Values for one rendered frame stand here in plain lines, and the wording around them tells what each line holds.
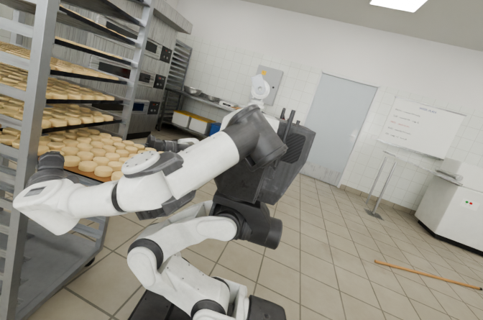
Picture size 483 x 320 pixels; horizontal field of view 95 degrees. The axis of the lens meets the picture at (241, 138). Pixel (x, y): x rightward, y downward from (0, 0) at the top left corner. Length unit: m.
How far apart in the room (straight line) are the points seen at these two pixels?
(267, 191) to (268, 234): 0.19
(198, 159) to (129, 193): 0.14
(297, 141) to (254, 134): 0.22
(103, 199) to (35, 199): 0.14
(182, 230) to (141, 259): 0.18
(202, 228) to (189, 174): 0.43
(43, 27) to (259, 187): 0.74
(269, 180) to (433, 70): 4.68
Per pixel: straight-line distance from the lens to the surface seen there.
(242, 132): 0.52
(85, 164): 0.87
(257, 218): 0.84
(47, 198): 0.60
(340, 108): 4.75
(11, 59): 0.93
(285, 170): 0.74
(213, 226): 0.85
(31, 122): 0.85
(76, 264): 1.47
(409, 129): 5.03
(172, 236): 0.97
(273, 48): 4.88
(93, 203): 0.54
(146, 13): 1.20
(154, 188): 0.49
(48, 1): 0.83
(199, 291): 1.09
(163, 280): 1.05
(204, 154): 0.48
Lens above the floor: 1.14
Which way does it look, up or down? 10 degrees down
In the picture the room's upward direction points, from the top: 17 degrees clockwise
